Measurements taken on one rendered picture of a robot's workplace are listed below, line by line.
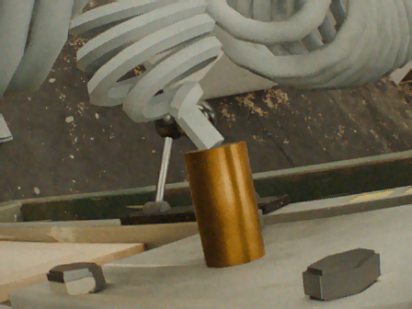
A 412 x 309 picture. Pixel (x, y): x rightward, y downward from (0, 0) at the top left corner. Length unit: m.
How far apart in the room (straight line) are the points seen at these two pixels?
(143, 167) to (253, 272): 3.04
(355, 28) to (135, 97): 0.08
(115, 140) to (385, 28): 2.99
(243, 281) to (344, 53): 0.09
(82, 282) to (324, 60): 0.10
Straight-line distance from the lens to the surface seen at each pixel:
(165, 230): 0.86
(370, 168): 0.98
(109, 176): 3.09
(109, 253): 0.85
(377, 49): 0.27
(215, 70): 3.51
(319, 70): 0.24
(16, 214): 1.46
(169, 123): 0.91
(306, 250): 0.20
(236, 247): 0.20
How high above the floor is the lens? 1.95
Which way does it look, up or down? 34 degrees down
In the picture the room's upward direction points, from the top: 41 degrees clockwise
